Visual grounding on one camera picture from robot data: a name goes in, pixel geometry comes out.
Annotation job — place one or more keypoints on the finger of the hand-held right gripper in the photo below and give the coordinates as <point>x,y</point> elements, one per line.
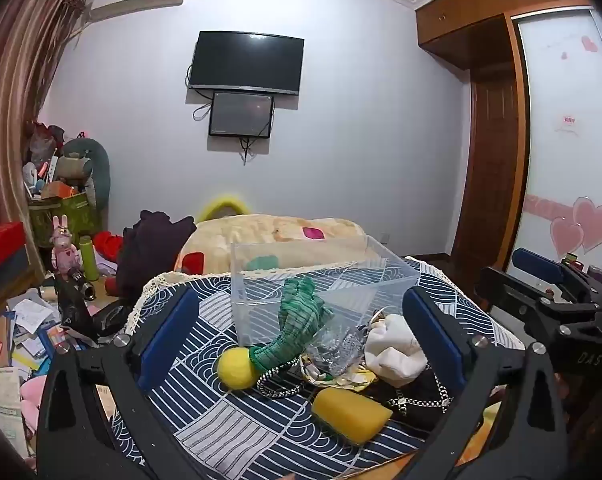
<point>536,262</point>
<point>511,300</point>

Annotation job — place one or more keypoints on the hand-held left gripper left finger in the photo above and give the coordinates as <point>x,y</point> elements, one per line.
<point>168,340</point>

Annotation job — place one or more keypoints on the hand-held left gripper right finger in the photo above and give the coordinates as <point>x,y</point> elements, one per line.
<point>433,340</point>

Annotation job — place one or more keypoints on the yellow felt ball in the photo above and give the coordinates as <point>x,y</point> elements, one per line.
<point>237,369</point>

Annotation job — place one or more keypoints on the clear plastic storage box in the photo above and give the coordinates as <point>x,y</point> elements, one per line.
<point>261,280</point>

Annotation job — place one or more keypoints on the yellow sponge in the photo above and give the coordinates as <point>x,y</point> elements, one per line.
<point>348,412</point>

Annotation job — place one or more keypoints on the green knit glove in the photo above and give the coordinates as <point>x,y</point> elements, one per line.
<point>296,312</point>

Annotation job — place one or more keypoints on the white cloth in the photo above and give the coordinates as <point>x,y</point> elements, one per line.
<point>393,347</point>

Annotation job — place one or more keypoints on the dark red jar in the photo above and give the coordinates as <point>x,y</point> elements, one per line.
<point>597,273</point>

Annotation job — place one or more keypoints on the dark cloth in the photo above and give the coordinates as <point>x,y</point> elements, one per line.
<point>148,252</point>

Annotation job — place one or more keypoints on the clear plastic bag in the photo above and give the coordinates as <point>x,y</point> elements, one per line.
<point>338,347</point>

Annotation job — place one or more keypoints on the black stand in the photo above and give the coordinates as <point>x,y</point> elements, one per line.
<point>78,305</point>

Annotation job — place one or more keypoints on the brown wooden door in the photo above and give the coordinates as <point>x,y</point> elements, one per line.
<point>493,170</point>

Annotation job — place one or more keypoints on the yellow patterned cloth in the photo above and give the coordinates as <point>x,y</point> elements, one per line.
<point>341,382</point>

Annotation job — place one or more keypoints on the red cloth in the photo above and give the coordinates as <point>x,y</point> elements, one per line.
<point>107,246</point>

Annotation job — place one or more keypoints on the green bottle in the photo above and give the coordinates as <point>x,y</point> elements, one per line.
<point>88,260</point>

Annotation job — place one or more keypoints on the navy white patterned tablecloth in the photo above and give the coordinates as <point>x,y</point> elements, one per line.
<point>241,435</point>

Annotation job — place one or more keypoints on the pink rabbit figure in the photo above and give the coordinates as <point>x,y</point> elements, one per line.
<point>65,250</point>

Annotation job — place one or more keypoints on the beige printed blanket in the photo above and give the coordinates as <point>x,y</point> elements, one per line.
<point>261,232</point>

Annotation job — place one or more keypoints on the pile of papers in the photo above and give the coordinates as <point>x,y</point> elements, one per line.
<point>21,340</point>

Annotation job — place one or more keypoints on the wooden wardrobe with heart stickers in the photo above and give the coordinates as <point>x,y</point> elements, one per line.
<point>561,110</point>

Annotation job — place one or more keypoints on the green cardboard box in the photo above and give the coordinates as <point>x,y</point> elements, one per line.
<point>63,215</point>

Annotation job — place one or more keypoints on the red box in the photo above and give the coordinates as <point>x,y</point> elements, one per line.
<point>1,242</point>

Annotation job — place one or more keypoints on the green dinosaur plush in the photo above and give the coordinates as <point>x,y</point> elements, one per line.
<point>88,162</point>

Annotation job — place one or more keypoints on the striped brown curtain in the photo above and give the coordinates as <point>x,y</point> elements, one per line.
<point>16,90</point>

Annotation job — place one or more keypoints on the small black wall monitor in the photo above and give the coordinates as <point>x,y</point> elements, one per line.
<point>241,114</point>

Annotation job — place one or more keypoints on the black wall television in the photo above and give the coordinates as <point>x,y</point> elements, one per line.
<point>246,62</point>

